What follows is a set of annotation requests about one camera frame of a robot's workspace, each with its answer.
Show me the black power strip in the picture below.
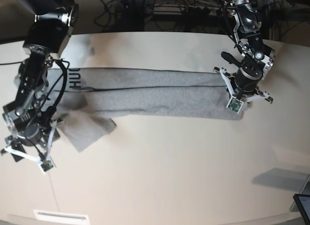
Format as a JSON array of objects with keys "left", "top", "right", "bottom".
[{"left": 152, "top": 6, "right": 224, "bottom": 20}]

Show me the grey T-shirt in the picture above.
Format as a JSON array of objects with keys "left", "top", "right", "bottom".
[{"left": 57, "top": 68, "right": 242, "bottom": 152}]

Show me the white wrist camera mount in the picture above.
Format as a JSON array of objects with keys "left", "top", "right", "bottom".
[
  {"left": 214, "top": 67, "right": 273, "bottom": 114},
  {"left": 0, "top": 119, "right": 62, "bottom": 174}
]

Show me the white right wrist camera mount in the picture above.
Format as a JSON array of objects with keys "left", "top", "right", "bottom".
[{"left": 0, "top": 119, "right": 62, "bottom": 174}]

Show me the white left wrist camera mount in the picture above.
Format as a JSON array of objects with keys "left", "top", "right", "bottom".
[{"left": 214, "top": 67, "right": 273, "bottom": 114}]

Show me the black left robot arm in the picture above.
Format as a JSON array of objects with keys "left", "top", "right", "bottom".
[{"left": 222, "top": 0, "right": 275, "bottom": 101}]

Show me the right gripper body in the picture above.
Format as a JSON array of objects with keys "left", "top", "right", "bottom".
[{"left": 9, "top": 125, "right": 60, "bottom": 162}]

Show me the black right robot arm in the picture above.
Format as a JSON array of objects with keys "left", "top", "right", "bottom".
[{"left": 1, "top": 0, "right": 79, "bottom": 165}]

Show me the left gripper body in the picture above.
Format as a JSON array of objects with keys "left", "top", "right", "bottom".
[{"left": 226, "top": 65, "right": 263, "bottom": 99}]

